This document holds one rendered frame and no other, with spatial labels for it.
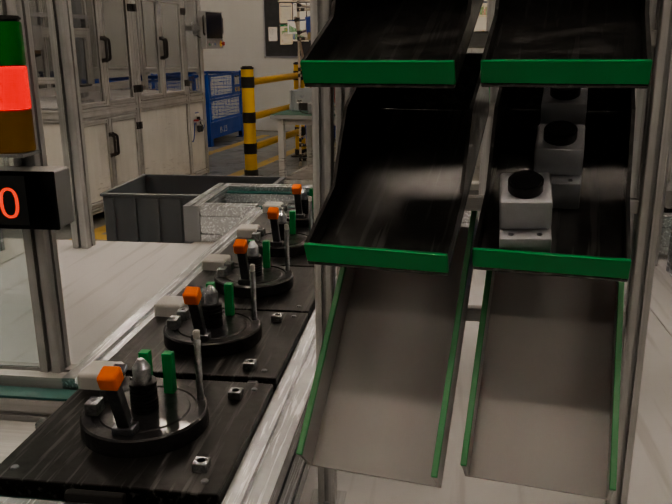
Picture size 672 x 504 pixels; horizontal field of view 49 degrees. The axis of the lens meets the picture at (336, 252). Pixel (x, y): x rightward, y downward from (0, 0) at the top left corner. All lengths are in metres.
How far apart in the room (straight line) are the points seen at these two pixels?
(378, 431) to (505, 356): 0.15
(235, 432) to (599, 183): 0.47
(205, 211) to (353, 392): 1.33
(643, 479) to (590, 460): 0.29
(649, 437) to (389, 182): 0.55
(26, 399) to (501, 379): 0.61
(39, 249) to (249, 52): 11.21
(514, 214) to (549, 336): 0.17
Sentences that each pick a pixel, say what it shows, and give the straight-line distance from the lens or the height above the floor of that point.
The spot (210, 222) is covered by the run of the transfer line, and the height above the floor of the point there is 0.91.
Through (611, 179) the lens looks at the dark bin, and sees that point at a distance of 0.78.
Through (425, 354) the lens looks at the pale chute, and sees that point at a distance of 0.76.
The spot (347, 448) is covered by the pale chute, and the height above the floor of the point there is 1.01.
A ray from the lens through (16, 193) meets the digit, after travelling 0.96.
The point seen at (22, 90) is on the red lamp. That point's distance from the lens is 0.95.
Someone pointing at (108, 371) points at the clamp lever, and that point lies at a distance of 0.77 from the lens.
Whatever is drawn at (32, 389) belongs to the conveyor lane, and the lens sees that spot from 1.07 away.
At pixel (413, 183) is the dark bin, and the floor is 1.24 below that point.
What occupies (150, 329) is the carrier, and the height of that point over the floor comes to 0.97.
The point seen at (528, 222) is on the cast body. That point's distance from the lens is 0.66.
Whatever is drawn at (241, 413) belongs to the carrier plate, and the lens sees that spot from 0.88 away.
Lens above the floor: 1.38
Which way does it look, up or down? 16 degrees down
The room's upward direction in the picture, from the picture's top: straight up
